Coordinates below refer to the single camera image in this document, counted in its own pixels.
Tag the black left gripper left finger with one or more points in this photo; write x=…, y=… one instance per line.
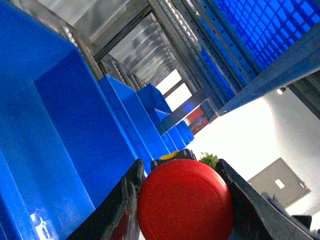
x=116, y=217

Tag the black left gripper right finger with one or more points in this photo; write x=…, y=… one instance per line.
x=258, y=217

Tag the red mushroom push button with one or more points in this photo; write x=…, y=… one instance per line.
x=184, y=199

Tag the grey door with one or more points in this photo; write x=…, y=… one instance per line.
x=278, y=180

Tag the green potted plant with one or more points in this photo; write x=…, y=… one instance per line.
x=209, y=159

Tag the blue plastic target bin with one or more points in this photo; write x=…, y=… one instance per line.
x=62, y=148

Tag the upper shelf metal rails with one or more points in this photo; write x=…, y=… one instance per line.
x=228, y=52

